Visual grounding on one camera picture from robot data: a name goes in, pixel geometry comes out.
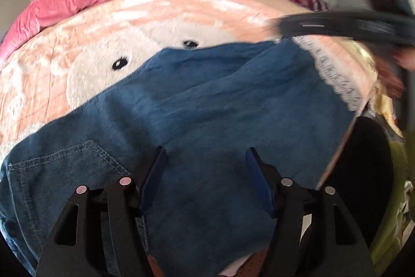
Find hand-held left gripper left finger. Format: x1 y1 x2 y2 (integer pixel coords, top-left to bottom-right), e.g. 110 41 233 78
35 146 168 277

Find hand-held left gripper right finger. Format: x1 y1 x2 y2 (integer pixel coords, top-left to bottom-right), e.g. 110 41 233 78
245 147 377 277

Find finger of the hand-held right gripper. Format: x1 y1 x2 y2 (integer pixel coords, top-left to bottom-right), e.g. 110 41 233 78
278 15 301 38

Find blue denim pants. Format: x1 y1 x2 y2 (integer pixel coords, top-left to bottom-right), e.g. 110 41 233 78
0 37 362 277

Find person's right hand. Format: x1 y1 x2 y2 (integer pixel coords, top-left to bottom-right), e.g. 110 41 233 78
395 48 415 70

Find dark cloth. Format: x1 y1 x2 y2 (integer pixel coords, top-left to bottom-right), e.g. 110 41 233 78
319 116 394 243

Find person's green top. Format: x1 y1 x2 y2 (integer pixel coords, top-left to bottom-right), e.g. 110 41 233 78
370 134 415 266

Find orange printed blanket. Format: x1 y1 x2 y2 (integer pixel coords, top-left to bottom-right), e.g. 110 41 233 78
0 0 380 277

